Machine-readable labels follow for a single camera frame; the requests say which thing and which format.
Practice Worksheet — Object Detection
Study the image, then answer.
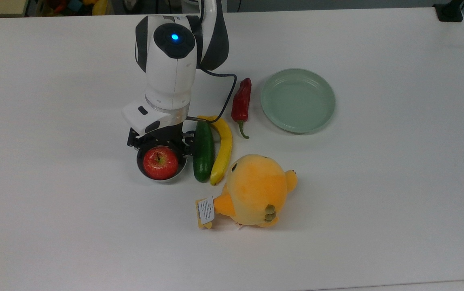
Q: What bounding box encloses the red apple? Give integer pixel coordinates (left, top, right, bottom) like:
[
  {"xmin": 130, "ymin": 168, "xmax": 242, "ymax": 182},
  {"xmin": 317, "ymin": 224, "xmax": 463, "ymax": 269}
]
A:
[{"xmin": 142, "ymin": 146, "xmax": 179, "ymax": 181}]

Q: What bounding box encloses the white paper hang tag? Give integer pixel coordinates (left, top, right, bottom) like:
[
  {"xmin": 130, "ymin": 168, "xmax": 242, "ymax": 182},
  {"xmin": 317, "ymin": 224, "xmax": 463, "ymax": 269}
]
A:
[{"xmin": 195, "ymin": 196, "xmax": 216, "ymax": 230}]

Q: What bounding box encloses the orange plush dinosaur toy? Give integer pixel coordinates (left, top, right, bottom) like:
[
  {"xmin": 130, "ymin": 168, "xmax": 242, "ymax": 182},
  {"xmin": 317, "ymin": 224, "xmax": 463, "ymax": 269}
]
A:
[{"xmin": 212, "ymin": 154, "xmax": 298, "ymax": 228}]

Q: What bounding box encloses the black clamp camera stand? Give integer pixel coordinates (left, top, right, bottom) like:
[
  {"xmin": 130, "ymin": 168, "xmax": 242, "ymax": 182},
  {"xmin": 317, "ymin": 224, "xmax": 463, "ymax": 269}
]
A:
[{"xmin": 433, "ymin": 0, "xmax": 464, "ymax": 23}]

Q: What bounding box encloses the yellow banana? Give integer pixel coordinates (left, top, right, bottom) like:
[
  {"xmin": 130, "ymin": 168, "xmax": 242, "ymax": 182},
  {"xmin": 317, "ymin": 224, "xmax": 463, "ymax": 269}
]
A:
[{"xmin": 197, "ymin": 115, "xmax": 233, "ymax": 186}]

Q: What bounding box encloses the yellow toy fruit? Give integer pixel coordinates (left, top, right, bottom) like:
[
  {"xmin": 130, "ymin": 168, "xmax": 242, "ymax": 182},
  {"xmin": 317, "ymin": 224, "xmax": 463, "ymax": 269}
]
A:
[{"xmin": 91, "ymin": 0, "xmax": 109, "ymax": 16}]

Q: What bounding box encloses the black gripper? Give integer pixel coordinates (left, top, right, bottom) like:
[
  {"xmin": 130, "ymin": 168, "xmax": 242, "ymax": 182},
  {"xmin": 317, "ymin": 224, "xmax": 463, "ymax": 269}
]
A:
[{"xmin": 127, "ymin": 122, "xmax": 197, "ymax": 157}]

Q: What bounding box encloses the grey metal bowl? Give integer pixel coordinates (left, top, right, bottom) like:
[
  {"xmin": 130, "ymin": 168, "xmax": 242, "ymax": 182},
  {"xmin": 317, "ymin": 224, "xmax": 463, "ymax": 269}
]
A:
[{"xmin": 136, "ymin": 145, "xmax": 188, "ymax": 183}]

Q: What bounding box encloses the pale green plate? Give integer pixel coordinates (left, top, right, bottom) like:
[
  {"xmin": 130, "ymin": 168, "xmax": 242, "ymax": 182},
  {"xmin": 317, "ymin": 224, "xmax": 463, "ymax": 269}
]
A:
[{"xmin": 261, "ymin": 68, "xmax": 336, "ymax": 134}]

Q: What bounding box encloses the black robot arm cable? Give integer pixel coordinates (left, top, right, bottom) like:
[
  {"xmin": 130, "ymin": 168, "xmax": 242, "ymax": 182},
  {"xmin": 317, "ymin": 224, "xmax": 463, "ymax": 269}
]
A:
[{"xmin": 185, "ymin": 67, "xmax": 237, "ymax": 123}]

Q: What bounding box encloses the red chili pepper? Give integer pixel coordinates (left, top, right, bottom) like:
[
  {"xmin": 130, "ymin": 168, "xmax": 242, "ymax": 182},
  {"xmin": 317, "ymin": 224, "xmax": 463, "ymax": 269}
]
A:
[{"xmin": 231, "ymin": 78, "xmax": 252, "ymax": 139}]

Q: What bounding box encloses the green cucumber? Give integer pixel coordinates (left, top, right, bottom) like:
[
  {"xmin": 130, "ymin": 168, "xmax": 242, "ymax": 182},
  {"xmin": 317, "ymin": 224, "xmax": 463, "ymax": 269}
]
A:
[{"xmin": 193, "ymin": 120, "xmax": 215, "ymax": 183}]

